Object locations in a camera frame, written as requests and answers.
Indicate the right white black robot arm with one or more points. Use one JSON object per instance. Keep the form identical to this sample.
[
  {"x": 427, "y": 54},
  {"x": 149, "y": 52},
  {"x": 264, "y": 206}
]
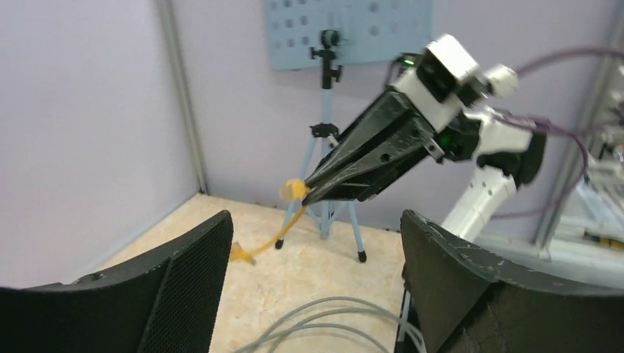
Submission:
[{"x": 507, "y": 157}]

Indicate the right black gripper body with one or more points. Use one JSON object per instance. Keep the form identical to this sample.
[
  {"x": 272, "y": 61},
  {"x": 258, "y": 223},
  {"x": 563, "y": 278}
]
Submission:
[{"x": 414, "y": 137}]

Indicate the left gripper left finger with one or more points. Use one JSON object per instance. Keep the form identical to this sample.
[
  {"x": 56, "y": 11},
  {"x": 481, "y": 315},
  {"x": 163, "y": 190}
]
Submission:
[{"x": 164, "y": 300}]

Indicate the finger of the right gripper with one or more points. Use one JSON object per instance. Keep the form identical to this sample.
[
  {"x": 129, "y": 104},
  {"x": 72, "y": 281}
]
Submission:
[
  {"x": 358, "y": 169},
  {"x": 377, "y": 118}
]

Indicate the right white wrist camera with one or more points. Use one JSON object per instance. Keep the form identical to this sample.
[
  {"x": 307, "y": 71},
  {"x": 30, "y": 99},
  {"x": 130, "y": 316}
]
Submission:
[{"x": 448, "y": 80}]

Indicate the light blue tripod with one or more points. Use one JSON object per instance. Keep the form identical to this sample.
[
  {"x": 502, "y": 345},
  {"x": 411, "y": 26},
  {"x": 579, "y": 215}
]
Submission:
[{"x": 325, "y": 134}]

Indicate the light blue perforated panel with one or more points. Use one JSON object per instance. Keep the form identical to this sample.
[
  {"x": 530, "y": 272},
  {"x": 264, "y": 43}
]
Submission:
[{"x": 370, "y": 30}]

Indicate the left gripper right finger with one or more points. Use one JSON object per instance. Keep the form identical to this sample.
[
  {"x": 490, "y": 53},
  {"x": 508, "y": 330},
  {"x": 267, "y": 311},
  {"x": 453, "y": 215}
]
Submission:
[{"x": 468, "y": 299}]

